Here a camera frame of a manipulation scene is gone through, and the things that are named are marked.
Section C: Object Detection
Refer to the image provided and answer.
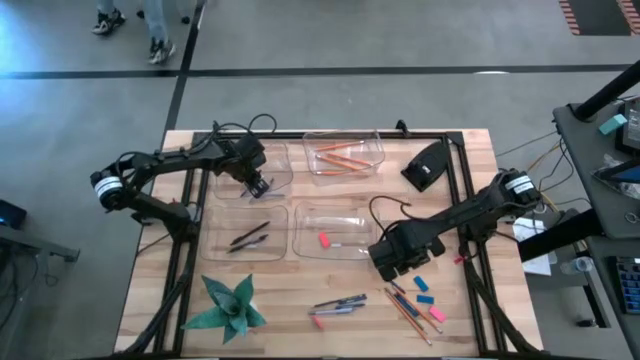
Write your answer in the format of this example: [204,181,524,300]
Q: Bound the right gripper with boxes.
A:
[368,222,446,282]

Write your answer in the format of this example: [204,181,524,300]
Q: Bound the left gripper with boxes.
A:
[214,142,272,200]

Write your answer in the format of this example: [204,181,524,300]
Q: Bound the black retractable pen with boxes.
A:
[229,220,272,247]
[226,233,270,255]

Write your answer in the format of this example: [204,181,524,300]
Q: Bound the clear plastic bin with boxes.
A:
[199,203,290,263]
[291,199,383,262]
[210,141,295,202]
[301,129,387,188]

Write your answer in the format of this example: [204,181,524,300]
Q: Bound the black slim pen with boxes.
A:
[313,293,369,309]

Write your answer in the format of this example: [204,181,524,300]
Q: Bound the grey translucent retractable pen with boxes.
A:
[307,307,357,317]

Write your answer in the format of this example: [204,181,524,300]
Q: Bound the black wedge-shaped device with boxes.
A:
[399,139,451,194]

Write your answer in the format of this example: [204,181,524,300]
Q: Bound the green artificial succulent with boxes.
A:
[179,272,268,346]

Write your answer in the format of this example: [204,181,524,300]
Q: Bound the white paper sheet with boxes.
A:
[512,216,559,277]

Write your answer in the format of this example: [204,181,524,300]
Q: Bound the black beam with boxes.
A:
[517,208,606,263]

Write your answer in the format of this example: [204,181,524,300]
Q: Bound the clear water bottle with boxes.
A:
[559,256,595,276]

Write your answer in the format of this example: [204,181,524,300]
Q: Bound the person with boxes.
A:
[91,0,177,65]

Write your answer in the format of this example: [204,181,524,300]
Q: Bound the grey side desk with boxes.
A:
[584,234,640,360]
[552,97,640,241]

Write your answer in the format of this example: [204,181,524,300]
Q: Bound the grey metal desk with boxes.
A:
[0,223,81,360]

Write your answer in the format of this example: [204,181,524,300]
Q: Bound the backlit keyboard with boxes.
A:
[606,254,640,316]

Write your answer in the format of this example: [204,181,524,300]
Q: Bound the clear plastic bag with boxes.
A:
[591,153,640,201]

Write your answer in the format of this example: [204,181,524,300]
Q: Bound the black device blue light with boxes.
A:
[0,198,29,231]

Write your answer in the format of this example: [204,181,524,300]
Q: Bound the dark tablet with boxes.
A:
[593,158,640,185]

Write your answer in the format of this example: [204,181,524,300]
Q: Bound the teal box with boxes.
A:
[598,113,629,136]

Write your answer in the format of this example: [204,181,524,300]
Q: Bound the black pole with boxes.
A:
[572,59,640,122]

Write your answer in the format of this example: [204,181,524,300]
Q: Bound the black desk device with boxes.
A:
[614,97,640,156]

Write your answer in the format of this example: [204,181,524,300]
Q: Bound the black mat striped edges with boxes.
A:
[558,0,640,37]

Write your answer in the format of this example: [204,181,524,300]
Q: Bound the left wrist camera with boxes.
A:
[234,133,266,161]

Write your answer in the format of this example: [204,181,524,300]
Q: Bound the black left camera cable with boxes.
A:
[199,113,279,151]

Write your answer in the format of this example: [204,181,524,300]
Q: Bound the black camera cable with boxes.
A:
[199,113,279,151]
[368,194,414,246]

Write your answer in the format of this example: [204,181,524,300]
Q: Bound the black right camera cable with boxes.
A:
[368,194,414,246]

